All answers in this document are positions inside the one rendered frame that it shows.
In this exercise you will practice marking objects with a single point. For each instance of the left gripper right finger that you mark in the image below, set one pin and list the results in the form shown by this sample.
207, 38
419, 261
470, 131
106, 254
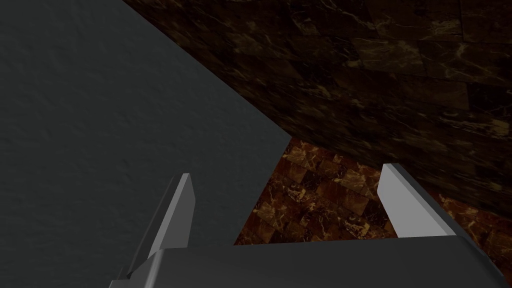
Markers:
412, 208

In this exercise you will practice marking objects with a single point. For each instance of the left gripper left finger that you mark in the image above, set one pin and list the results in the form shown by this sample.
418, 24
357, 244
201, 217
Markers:
174, 220

